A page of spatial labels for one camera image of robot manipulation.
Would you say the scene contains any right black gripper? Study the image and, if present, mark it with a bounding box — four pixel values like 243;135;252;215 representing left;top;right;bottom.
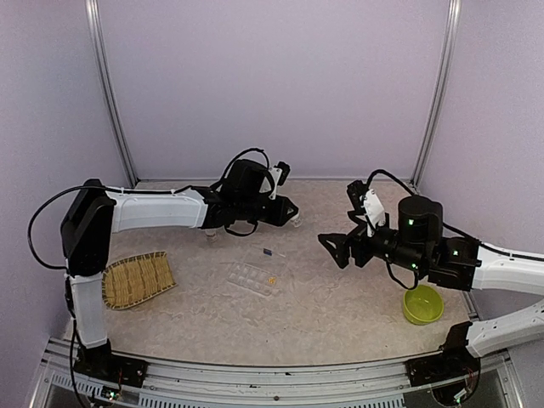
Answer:
319;210;428;274

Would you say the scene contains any front aluminium rail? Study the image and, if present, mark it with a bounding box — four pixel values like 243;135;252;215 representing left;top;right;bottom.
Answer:
23;337;528;407

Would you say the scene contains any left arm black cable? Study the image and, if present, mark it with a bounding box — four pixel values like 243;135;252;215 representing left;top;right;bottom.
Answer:
27;184;192;271

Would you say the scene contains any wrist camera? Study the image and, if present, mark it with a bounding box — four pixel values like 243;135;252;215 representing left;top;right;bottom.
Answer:
347;180;388;236
259;161;291;200

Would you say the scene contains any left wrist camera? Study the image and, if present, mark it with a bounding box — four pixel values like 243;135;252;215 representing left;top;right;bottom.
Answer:
259;161;291;200

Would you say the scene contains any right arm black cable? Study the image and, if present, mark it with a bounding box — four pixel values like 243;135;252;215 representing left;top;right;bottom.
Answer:
365;168;416;199

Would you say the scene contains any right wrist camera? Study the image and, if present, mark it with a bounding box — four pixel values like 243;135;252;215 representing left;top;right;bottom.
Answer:
347;180;388;236

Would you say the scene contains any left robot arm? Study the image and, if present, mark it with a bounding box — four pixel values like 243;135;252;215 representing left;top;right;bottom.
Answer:
60;159;299;378

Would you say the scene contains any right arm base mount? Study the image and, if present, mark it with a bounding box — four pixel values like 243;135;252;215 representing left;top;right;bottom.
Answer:
405;354;481;387

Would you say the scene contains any clear plastic pill organizer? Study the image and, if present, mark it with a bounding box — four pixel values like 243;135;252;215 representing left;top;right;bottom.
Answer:
226;246;288;297

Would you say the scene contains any left aluminium frame post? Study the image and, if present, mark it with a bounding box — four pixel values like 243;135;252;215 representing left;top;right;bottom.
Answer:
85;0;139;187

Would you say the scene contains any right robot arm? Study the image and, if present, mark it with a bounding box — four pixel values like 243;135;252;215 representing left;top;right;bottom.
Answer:
318;195;543;377

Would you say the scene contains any woven bamboo tray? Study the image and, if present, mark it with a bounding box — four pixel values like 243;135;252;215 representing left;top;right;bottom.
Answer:
102;251;177;310

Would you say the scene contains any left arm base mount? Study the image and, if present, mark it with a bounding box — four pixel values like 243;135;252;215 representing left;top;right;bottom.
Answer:
74;350;149;388

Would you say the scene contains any right aluminium frame post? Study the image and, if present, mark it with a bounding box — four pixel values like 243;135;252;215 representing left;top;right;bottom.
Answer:
411;0;462;190

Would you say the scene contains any green plastic bowl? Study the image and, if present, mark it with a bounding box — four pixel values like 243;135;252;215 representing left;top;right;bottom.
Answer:
402;285;445;326

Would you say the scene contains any aluminium frame post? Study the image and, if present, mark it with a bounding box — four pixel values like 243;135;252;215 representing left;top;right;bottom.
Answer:
411;0;462;190
85;0;139;187

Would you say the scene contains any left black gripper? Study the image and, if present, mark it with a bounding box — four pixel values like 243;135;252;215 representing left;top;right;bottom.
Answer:
238;195;298;227

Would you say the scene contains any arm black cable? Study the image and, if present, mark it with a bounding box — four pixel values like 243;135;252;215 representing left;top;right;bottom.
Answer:
365;168;416;199
27;184;192;271

